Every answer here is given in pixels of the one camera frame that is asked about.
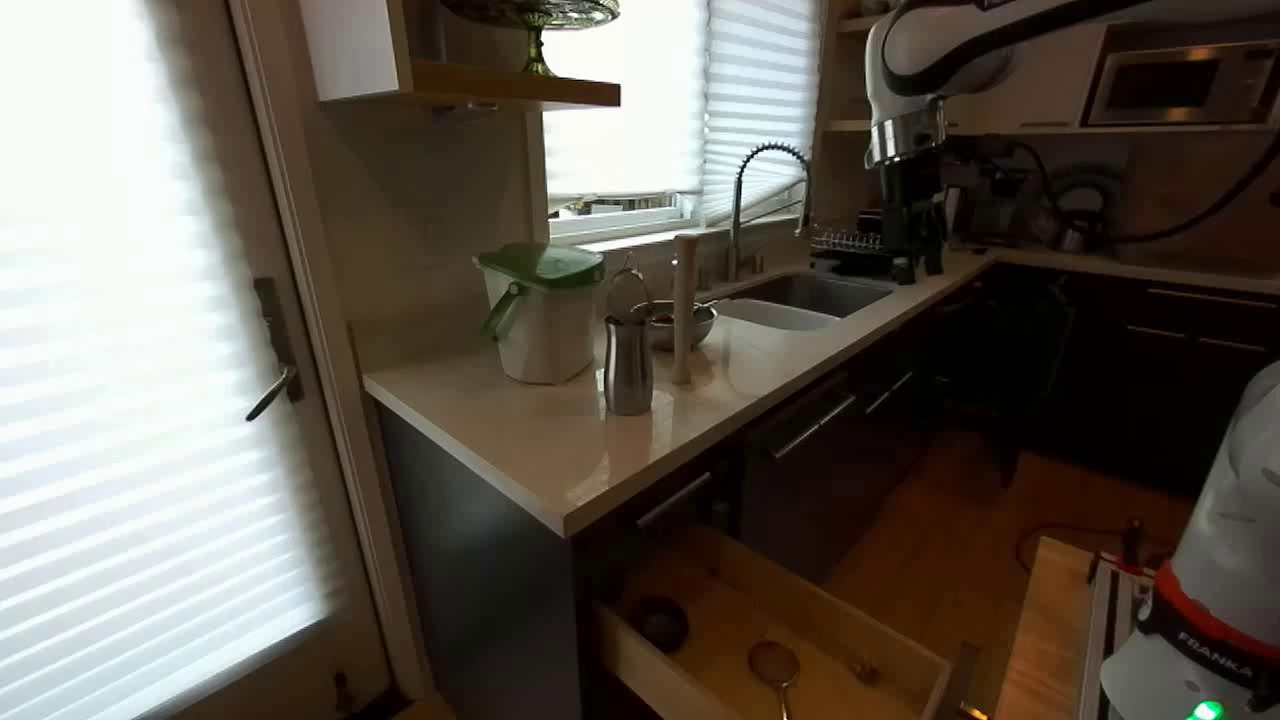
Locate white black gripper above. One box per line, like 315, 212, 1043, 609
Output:
874, 155, 953, 263

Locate black round object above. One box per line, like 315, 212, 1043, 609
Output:
627, 593, 693, 658

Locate dark narrow drawer front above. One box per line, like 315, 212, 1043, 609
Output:
577, 444, 749, 596

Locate wooden drawer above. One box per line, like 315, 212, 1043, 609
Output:
592, 521, 964, 720

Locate undermount kitchen sink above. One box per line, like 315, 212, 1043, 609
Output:
703, 263, 900, 338

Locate chrome arched faucet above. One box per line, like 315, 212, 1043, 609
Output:
723, 141, 814, 285

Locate white window blind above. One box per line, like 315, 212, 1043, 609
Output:
694, 0, 822, 225

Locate metal bowl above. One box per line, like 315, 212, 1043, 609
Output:
645, 296, 721, 358

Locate wooden pestle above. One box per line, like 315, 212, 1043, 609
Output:
667, 232, 698, 391

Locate dark dishwasher front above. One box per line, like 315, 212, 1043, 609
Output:
734, 358, 872, 583

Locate built-in microwave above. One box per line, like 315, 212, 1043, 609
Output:
1080, 36, 1280, 134

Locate steel thermos bottle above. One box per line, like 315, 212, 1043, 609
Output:
599, 310, 654, 418

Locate white bin green lid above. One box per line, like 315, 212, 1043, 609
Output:
476, 241, 612, 387

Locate glass footed bowl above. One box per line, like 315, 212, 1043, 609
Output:
442, 0, 625, 76

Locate wooden robot platform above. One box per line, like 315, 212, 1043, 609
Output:
993, 532, 1098, 720

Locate metal strainer spoon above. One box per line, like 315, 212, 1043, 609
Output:
744, 638, 809, 720

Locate wooden wall shelf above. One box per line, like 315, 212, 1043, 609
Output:
297, 0, 627, 111

